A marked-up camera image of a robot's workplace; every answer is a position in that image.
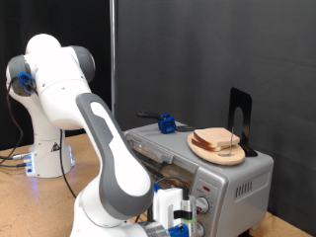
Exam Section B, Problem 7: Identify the round wooden plate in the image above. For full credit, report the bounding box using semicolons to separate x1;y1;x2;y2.
187;131;247;167

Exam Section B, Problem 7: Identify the base cable with silver plug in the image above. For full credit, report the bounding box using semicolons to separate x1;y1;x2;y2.
0;151;33;162

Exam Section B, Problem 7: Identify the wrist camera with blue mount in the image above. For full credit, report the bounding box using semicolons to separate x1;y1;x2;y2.
167;197;199;237

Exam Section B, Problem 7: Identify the glass oven door with handle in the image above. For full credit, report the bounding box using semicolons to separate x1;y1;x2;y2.
123;131;200;237

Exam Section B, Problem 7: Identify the vertical metal pole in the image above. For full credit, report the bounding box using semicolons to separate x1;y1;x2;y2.
110;0;117;117

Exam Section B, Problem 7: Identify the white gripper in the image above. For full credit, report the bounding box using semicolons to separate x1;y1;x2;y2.
151;187;186;231

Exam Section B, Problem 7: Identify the thin black base cable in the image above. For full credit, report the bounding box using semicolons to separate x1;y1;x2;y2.
0;161;28;169

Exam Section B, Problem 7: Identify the silver oven knob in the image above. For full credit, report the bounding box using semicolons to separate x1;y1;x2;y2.
196;196;210;215
196;220;205;237

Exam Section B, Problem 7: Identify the black metal bookend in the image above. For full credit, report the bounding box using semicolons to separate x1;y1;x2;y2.
226;87;259;158

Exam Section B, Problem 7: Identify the thin metal wire post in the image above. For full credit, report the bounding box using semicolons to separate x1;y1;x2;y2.
228;126;235;156

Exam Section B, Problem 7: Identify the black cable with blue connector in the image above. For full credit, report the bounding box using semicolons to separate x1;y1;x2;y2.
0;70;192;225

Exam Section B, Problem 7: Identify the silver toaster oven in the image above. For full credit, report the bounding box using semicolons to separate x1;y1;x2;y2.
122;119;275;237

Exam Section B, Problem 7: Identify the brown-crusted bread slice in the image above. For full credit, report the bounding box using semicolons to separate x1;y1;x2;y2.
191;137;228;153
193;126;241;150

